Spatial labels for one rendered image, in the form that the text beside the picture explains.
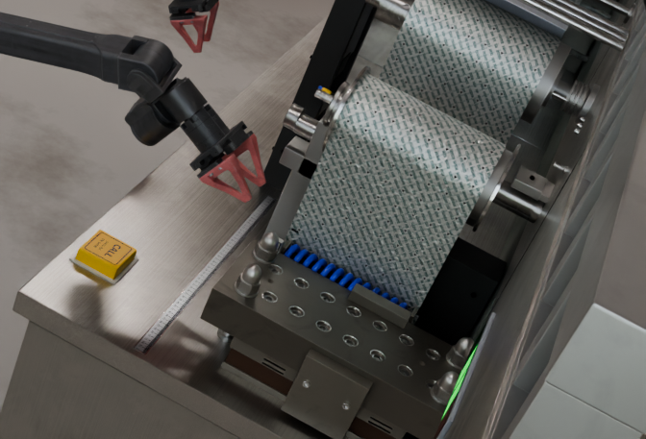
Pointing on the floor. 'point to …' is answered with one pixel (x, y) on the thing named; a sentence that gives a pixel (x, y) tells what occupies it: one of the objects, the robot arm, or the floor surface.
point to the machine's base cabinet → (87, 399)
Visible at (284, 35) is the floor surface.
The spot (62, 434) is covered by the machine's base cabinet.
